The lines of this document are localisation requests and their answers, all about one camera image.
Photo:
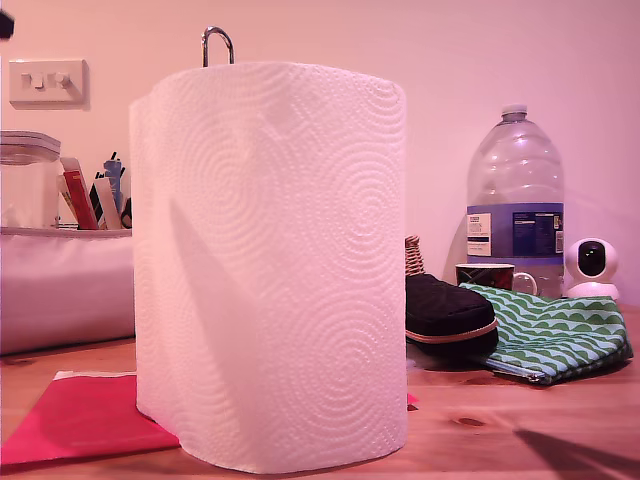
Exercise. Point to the small white round camera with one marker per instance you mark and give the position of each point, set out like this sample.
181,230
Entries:
591,291

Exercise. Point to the pale padded zip bag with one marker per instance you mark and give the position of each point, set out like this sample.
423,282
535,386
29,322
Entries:
60,290

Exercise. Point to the patterned mug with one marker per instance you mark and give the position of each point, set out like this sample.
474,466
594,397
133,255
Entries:
482,276

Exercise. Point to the red and white carton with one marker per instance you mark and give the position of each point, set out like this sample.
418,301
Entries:
77,197

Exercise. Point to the white double light switch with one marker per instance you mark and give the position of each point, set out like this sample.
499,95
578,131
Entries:
75,95

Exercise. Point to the large clear water bottle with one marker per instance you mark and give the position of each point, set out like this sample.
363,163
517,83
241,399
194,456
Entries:
515,175

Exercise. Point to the green wave-pattern pouch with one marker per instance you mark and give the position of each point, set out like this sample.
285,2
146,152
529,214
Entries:
560,330

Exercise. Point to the small black object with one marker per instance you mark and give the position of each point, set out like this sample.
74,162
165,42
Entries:
127,215

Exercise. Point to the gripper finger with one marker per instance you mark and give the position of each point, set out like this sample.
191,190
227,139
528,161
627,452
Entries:
6,26

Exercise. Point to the white tube with black stripe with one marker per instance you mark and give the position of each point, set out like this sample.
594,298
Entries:
107,205

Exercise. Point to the clear jar with lid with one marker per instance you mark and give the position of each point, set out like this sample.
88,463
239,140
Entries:
27,145

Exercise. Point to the white paper towel roll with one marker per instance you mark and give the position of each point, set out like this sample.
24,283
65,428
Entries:
275,250

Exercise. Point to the black quilted zip pouch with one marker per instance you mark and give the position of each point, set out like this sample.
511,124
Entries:
445,305

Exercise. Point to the red flat envelope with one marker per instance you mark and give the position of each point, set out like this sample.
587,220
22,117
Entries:
75,420

